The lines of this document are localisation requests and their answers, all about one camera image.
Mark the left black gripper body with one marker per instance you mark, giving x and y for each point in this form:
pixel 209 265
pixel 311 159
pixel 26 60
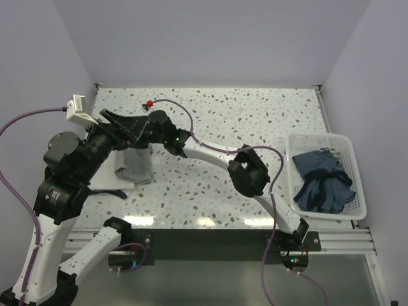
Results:
pixel 101 142

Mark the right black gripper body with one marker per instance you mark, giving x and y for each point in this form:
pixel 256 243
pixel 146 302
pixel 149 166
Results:
pixel 148 136

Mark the grey tank top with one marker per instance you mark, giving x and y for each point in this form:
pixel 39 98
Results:
pixel 134 165

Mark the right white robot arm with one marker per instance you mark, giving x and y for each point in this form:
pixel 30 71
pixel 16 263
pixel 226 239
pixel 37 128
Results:
pixel 249 175

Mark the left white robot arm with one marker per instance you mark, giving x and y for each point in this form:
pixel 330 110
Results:
pixel 71 164

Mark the white folded tank top stack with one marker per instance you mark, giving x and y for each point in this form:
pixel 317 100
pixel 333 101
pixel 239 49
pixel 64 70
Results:
pixel 106 182

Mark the dark blue tank tops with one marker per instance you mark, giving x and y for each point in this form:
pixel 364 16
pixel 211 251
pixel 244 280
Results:
pixel 326 185

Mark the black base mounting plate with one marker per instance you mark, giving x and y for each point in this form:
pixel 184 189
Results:
pixel 147 246

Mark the white plastic basket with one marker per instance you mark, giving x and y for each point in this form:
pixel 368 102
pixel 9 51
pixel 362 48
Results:
pixel 300 143

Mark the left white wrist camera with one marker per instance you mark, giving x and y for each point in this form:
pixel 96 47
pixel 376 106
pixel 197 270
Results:
pixel 76 112

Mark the aluminium front rail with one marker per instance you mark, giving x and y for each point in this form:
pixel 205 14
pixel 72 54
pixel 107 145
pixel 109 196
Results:
pixel 347 241

